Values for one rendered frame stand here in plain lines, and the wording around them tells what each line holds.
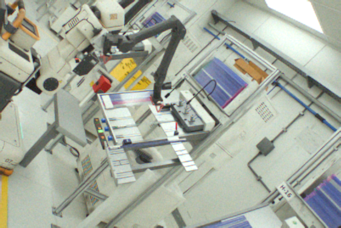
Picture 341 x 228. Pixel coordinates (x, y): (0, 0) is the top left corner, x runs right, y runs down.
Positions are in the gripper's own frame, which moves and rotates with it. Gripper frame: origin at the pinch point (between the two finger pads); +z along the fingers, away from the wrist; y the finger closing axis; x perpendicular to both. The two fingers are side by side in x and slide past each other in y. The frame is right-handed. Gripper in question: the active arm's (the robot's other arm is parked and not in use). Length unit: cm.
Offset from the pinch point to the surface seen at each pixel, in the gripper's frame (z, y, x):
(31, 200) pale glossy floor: 50, -22, 98
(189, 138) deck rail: 16.2, -20.5, -19.4
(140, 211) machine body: 89, -20, 15
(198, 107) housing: 6.7, 2.7, -37.0
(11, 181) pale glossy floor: 38, -11, 110
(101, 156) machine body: 59, 24, 37
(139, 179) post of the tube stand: 15, -53, 28
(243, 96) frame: -15, -22, -59
